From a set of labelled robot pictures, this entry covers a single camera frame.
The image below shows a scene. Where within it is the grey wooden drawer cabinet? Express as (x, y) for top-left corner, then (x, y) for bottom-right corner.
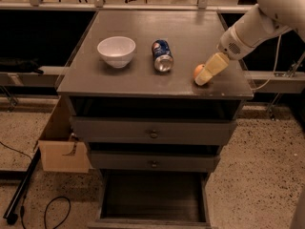
(56, 10), (254, 229)

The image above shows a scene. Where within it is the metal frame railing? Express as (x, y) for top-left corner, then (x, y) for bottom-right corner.
(0, 0), (305, 16)

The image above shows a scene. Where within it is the orange fruit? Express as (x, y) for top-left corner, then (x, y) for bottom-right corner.
(193, 64), (205, 79)

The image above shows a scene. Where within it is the white hanging cable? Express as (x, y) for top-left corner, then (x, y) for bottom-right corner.
(252, 35), (283, 93)

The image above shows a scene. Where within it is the black cable on floor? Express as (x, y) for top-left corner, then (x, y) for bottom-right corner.
(0, 140), (72, 229)

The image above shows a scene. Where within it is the black floor rail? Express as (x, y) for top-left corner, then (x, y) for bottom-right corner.
(1, 150), (41, 225)

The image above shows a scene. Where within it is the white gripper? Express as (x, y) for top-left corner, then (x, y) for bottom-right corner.
(194, 26), (252, 86)

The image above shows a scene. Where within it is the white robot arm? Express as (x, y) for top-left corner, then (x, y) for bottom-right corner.
(194, 0), (305, 86)

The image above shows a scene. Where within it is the blue soda can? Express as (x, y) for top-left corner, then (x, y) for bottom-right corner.
(152, 39), (173, 73)

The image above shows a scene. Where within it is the grey middle drawer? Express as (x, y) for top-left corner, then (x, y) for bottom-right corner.
(89, 151), (220, 173)

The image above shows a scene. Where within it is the white bowl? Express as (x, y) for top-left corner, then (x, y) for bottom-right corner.
(97, 36), (136, 69)

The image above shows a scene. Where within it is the grey open bottom drawer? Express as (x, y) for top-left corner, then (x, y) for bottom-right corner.
(88, 170), (213, 229)

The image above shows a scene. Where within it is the cardboard box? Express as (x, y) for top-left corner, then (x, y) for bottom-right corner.
(37, 95), (92, 174)

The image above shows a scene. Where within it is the grey top drawer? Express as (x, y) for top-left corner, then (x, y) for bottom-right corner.
(71, 116), (236, 146)

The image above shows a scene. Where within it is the black bag on ledge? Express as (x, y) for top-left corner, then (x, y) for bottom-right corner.
(0, 57), (44, 74)

